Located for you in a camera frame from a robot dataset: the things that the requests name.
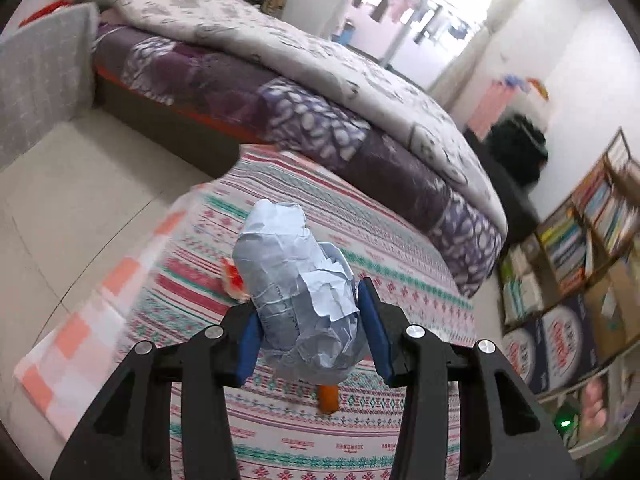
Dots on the lower Ganten water carton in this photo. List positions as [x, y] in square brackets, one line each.
[525, 348]

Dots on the ganten water carton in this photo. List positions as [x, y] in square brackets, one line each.
[570, 346]
[525, 348]

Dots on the wooden bookshelf with books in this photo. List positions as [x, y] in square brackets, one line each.
[578, 242]

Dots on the black storage bench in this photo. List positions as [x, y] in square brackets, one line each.
[521, 214]

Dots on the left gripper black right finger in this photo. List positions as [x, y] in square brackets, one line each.
[504, 432]

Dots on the patterned striped tablecloth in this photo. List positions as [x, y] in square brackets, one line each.
[169, 289]

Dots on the white cat print duvet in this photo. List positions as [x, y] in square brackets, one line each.
[389, 103]

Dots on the pink checked cloth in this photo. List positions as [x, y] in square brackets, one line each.
[490, 108]

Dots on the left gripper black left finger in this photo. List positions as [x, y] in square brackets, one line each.
[124, 434]

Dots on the red torn noodle cup piece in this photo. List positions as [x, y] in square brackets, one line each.
[232, 281]

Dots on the beige curtain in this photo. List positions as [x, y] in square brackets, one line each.
[450, 83]

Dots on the upper Ganten water carton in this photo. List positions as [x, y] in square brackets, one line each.
[570, 346]

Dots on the black clothes pile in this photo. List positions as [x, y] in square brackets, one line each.
[520, 147]

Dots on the grey quilted cushion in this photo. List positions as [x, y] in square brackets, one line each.
[46, 76]

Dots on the brown cardboard box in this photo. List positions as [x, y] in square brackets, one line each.
[613, 307]

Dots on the light blue paper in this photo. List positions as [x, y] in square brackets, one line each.
[304, 293]

